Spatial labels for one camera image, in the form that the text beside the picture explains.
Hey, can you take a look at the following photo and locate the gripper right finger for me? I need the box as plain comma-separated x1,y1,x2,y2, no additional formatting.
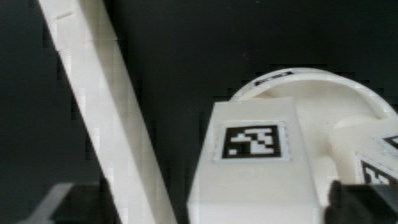
325,181,398,224

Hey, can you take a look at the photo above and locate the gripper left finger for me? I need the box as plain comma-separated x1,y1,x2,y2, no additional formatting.
16,183,121,224

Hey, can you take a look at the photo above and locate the white stool leg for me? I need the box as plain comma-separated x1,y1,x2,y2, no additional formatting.
186,98,323,224
329,115,398,188

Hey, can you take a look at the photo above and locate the white round stool seat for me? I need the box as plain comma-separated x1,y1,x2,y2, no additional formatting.
233,68,398,199

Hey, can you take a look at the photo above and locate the white front barrier wall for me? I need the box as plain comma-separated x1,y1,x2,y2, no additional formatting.
37,0,177,224

